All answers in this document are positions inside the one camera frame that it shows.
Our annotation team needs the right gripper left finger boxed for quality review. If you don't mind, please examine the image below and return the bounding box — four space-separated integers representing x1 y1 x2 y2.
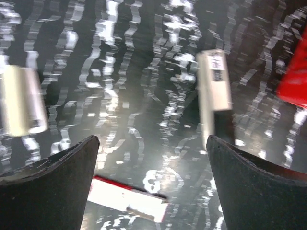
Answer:
0 136 100 230

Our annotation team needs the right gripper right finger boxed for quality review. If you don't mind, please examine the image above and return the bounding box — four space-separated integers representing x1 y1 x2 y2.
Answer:
206 135 307 230

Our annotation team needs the beige stapler magazine piece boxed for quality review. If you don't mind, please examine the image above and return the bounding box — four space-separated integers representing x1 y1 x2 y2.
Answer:
0 65 48 137

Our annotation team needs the red white staple box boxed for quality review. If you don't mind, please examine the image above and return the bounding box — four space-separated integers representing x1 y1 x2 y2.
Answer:
87 175 169 223

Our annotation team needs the red plastic shopping basket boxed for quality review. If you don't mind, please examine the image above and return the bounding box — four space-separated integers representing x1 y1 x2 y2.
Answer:
277 31 307 108

